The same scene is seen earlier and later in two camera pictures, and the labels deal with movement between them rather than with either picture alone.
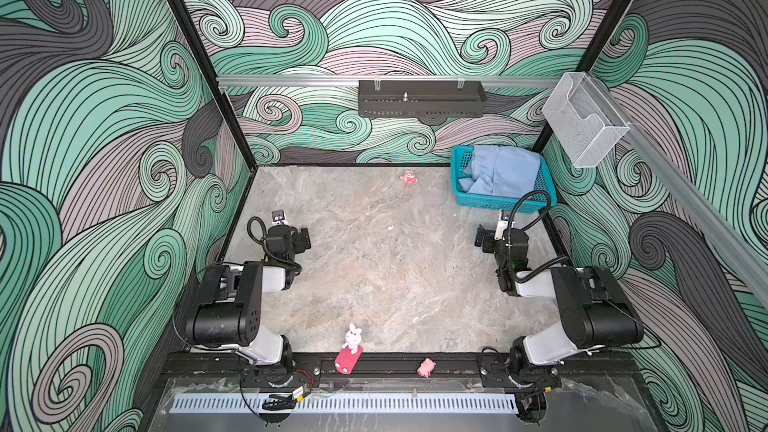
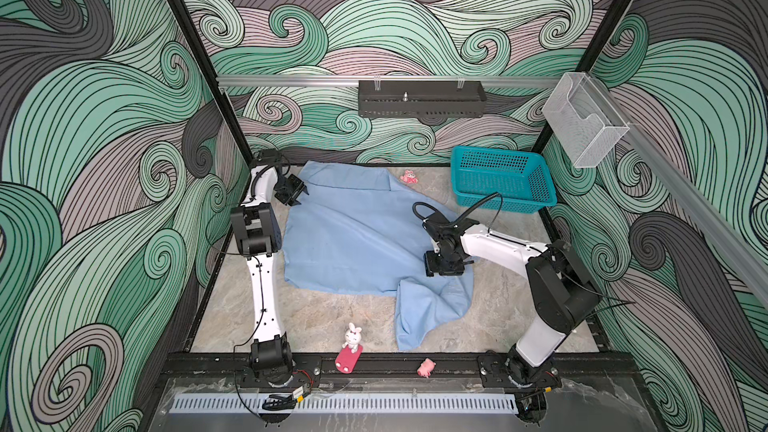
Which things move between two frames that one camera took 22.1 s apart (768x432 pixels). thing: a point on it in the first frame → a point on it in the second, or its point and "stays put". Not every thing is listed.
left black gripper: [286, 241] → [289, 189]
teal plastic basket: [500, 178] stays put
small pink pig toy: [426, 367] stays put
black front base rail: [398, 365] stays put
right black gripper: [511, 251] → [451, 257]
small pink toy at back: [409, 177] stays put
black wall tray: [422, 98] stays put
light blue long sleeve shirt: [501, 170] → [353, 233]
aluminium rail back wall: [392, 80] stays put
